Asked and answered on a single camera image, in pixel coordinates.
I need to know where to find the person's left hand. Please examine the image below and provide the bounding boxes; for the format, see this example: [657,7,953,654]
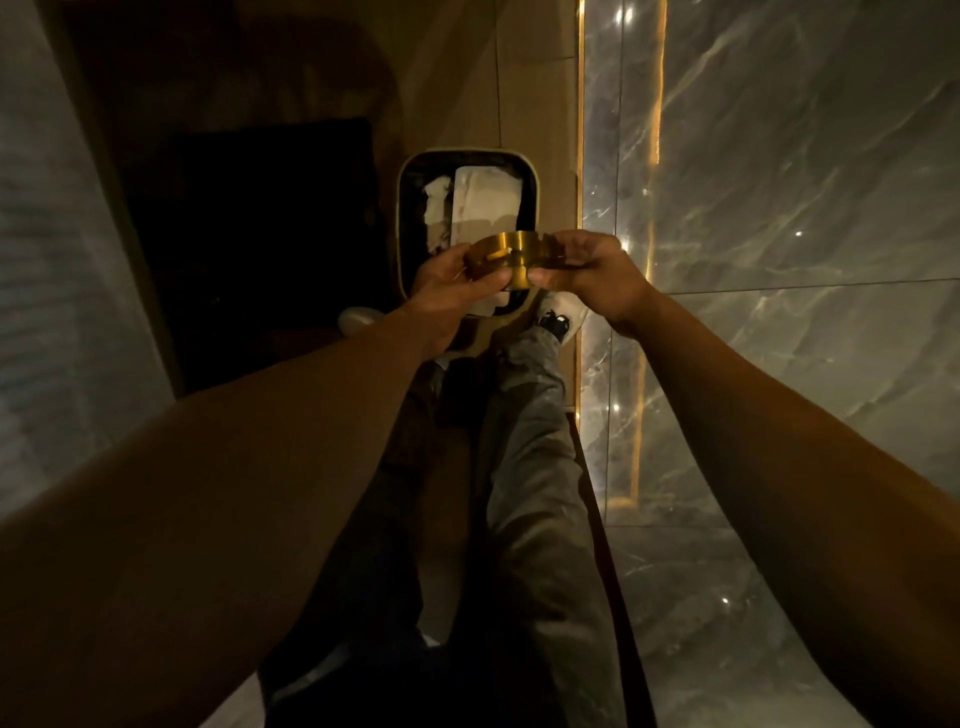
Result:
[402,243,514,356]

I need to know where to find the person's right hand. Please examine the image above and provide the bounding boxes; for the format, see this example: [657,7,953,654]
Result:
[527,229,663,340]

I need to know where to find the round gold metal ashtray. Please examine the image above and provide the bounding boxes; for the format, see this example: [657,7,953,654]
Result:
[464,231,565,293]

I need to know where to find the person's left forearm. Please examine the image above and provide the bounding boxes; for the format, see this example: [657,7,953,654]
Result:
[0,303,430,728]

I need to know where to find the person's right forearm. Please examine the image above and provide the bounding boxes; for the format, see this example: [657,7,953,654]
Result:
[622,289,960,728]

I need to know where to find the white right shoe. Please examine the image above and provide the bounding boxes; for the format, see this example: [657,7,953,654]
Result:
[533,290,591,346]

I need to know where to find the white shoe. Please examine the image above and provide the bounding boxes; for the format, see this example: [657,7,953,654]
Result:
[336,305,388,338]
[533,290,591,346]

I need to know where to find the large white crumpled paper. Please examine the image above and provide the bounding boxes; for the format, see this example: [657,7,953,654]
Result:
[449,165,525,318]

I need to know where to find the small white crumpled paper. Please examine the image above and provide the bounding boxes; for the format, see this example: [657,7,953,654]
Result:
[423,175,454,255]

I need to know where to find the black waste bin, pale rim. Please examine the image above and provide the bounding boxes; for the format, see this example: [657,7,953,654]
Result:
[394,147,540,321]

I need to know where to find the white left shoe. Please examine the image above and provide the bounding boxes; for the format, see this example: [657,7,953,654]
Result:
[336,305,388,338]

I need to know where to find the grey trousers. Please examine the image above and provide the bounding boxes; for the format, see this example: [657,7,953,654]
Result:
[258,325,630,728]

